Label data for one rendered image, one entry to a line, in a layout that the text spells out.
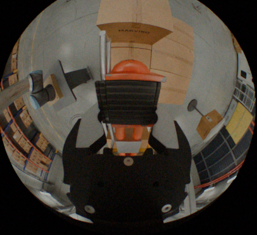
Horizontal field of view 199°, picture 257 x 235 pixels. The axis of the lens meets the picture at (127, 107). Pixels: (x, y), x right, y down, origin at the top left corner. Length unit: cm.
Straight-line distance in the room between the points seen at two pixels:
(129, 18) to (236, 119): 730
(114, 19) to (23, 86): 69
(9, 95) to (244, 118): 792
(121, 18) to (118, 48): 41
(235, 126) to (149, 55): 718
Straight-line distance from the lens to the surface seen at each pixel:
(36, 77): 76
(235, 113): 727
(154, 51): 83
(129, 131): 19
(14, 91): 68
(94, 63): 143
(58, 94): 88
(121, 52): 78
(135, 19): 45
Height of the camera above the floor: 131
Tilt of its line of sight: 57 degrees down
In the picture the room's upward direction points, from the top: 180 degrees counter-clockwise
